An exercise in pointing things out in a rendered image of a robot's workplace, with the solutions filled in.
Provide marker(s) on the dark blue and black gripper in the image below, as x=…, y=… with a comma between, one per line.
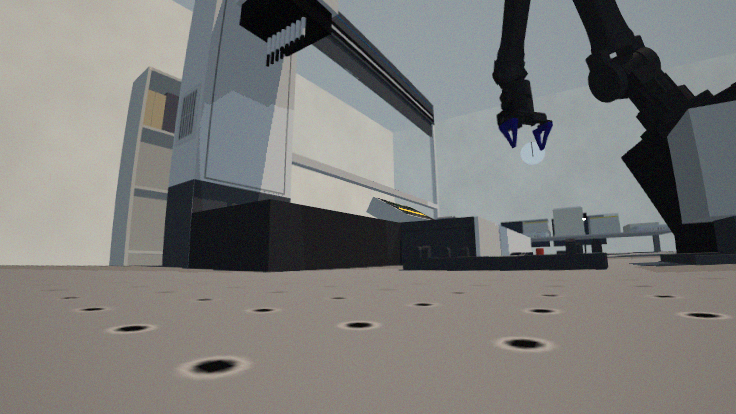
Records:
x=525, y=114

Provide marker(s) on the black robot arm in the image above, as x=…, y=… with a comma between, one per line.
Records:
x=630, y=75

